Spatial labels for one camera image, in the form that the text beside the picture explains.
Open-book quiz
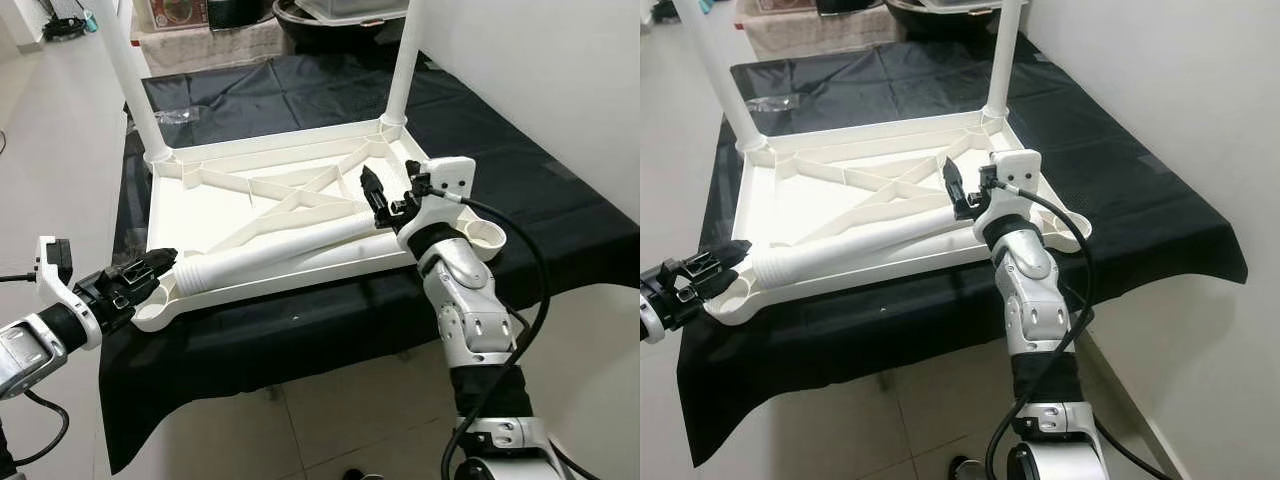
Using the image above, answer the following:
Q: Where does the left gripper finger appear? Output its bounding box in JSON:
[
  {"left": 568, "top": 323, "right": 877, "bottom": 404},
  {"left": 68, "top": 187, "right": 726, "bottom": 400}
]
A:
[
  {"left": 703, "top": 240, "right": 753, "bottom": 277},
  {"left": 112, "top": 278, "right": 167, "bottom": 315},
  {"left": 690, "top": 270, "right": 743, "bottom": 305},
  {"left": 128, "top": 248, "right": 179, "bottom": 285}
]

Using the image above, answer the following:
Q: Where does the black wok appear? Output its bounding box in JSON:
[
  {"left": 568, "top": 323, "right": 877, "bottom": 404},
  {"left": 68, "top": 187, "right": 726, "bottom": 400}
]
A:
[
  {"left": 885, "top": 0, "right": 1001, "bottom": 41},
  {"left": 272, "top": 0, "right": 411, "bottom": 56}
]

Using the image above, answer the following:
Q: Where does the black tablecloth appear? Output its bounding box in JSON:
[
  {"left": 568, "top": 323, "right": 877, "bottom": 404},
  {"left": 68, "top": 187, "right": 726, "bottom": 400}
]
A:
[
  {"left": 98, "top": 50, "right": 641, "bottom": 476},
  {"left": 677, "top": 40, "right": 1249, "bottom": 468}
]

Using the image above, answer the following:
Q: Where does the beige stone bench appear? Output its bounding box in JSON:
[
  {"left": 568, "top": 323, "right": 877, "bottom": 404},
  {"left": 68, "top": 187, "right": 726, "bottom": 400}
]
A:
[
  {"left": 740, "top": 5, "right": 901, "bottom": 61},
  {"left": 130, "top": 15, "right": 296, "bottom": 76}
]

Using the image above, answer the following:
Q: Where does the black floor mop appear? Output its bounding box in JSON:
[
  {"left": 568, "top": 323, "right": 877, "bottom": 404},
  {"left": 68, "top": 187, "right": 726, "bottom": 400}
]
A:
[
  {"left": 40, "top": 5, "right": 101, "bottom": 43},
  {"left": 650, "top": 0, "right": 716, "bottom": 21}
]

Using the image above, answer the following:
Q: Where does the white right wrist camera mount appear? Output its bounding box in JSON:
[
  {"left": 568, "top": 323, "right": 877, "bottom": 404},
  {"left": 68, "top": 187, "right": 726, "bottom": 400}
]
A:
[
  {"left": 395, "top": 157, "right": 477, "bottom": 236},
  {"left": 972, "top": 150, "right": 1043, "bottom": 246}
]

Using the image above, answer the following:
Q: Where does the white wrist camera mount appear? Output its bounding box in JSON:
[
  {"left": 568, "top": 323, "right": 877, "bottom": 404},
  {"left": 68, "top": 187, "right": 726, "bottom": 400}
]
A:
[
  {"left": 972, "top": 150, "right": 1043, "bottom": 246},
  {"left": 652, "top": 290, "right": 686, "bottom": 346},
  {"left": 35, "top": 236, "right": 103, "bottom": 351},
  {"left": 395, "top": 157, "right": 477, "bottom": 236}
]

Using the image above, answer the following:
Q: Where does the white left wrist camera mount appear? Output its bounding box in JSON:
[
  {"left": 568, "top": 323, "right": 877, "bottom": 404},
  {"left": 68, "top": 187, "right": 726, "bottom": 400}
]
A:
[
  {"left": 652, "top": 290, "right": 686, "bottom": 346},
  {"left": 35, "top": 236, "right": 103, "bottom": 351}
]

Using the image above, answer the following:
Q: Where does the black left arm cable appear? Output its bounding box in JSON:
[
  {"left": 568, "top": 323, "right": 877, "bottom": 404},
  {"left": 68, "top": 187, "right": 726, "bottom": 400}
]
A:
[{"left": 0, "top": 270, "right": 73, "bottom": 471}]

